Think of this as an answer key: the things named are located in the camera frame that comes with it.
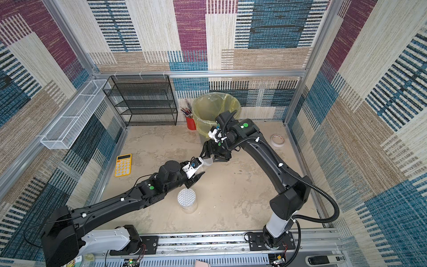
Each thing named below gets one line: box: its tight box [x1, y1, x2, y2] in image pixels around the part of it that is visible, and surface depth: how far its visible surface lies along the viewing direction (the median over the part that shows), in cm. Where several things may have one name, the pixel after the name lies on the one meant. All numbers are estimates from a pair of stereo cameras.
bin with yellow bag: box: [191, 92, 242, 143], surface depth 99 cm
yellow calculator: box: [114, 153, 132, 178], surface depth 101 cm
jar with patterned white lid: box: [176, 188, 198, 215], surface depth 77 cm
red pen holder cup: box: [185, 116, 197, 131], surface depth 118 cm
